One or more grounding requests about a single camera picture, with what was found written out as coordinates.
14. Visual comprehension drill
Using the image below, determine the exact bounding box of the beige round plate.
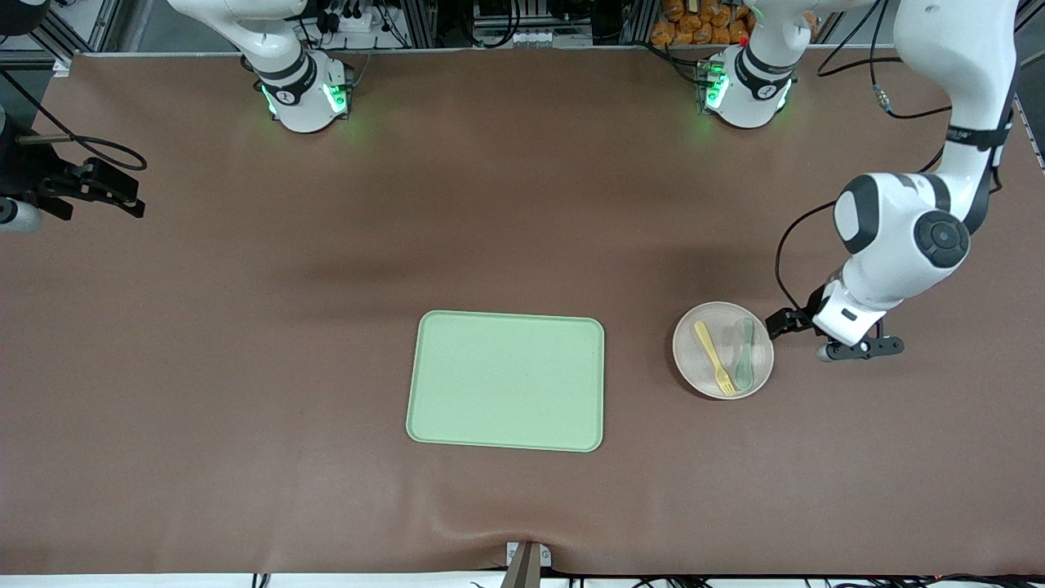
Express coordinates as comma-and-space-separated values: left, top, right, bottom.
673, 301, 775, 400

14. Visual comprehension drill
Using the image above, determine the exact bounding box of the yellow plastic fork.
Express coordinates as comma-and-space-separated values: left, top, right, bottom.
694, 320, 738, 397

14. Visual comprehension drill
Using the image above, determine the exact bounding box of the grey-green plastic spoon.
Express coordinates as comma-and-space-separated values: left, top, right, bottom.
734, 318, 756, 391

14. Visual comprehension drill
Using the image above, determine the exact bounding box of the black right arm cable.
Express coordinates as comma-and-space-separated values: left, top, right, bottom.
0, 69, 149, 172

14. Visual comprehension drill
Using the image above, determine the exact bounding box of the orange packaged snacks pile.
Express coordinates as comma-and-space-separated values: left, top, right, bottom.
651, 0, 754, 47

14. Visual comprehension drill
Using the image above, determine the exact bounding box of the aluminium table edge rail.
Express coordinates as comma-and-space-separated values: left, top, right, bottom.
1012, 91, 1045, 172

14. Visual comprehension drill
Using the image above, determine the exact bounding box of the metal table edge bracket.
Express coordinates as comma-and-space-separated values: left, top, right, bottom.
505, 541, 553, 588

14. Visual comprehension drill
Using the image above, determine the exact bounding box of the brown table cover cloth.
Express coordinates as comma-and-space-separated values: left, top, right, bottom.
0, 45, 1045, 577

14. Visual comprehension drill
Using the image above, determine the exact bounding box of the aluminium frame profile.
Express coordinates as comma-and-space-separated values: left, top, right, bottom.
0, 0, 123, 70

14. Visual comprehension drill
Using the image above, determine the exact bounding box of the white power strip with plugs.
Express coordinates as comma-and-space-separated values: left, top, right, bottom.
320, 7, 394, 35

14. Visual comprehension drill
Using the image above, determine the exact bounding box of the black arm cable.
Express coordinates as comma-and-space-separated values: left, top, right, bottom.
774, 0, 1013, 315
0, 69, 149, 172

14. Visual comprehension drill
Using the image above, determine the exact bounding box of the light green rectangular tray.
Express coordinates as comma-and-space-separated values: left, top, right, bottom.
406, 310, 606, 453

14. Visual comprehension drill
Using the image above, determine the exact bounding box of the long white socket strip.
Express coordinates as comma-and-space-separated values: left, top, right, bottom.
478, 27, 593, 47

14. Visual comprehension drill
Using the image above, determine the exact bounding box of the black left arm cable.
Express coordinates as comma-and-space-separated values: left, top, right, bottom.
774, 0, 1013, 315

